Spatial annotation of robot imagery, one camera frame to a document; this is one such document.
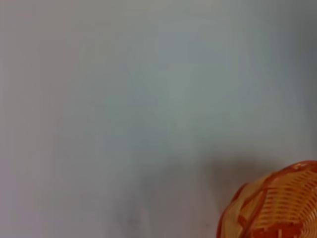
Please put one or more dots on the orange woven plastic basket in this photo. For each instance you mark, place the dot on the orange woven plastic basket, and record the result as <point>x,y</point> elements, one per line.
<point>277,205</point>

